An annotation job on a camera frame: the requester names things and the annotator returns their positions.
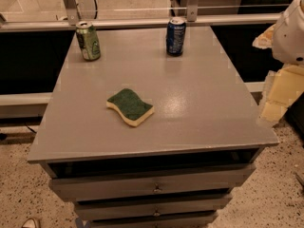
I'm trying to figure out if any blue soda can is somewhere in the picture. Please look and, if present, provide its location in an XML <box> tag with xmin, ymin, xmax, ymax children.
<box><xmin>166</xmin><ymin>17</ymin><xmax>186</xmax><ymax>56</ymax></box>

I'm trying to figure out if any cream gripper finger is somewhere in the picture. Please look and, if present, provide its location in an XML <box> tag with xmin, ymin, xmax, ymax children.
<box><xmin>258</xmin><ymin>64</ymin><xmax>304</xmax><ymax>123</ymax></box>
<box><xmin>252</xmin><ymin>25</ymin><xmax>275</xmax><ymax>49</ymax></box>

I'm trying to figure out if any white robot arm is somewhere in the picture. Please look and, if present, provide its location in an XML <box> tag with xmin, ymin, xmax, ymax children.
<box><xmin>252</xmin><ymin>0</ymin><xmax>304</xmax><ymax>126</ymax></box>

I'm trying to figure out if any shoe tip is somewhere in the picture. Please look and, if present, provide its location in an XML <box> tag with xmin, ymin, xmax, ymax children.
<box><xmin>21</xmin><ymin>218</ymin><xmax>41</xmax><ymax>228</ymax></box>

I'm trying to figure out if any metal railing frame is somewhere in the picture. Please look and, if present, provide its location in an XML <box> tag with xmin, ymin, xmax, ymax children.
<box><xmin>0</xmin><ymin>13</ymin><xmax>280</xmax><ymax>32</ymax></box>

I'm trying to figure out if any green and yellow sponge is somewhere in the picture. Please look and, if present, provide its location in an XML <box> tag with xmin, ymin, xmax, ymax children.
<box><xmin>106</xmin><ymin>88</ymin><xmax>155</xmax><ymax>127</ymax></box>

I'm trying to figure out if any green soda can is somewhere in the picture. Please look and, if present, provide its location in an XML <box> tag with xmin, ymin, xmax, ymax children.
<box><xmin>76</xmin><ymin>21</ymin><xmax>101</xmax><ymax>61</ymax></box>

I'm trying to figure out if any grey drawer cabinet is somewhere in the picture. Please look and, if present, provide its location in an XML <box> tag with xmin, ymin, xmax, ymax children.
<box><xmin>28</xmin><ymin>28</ymin><xmax>277</xmax><ymax>228</ymax></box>

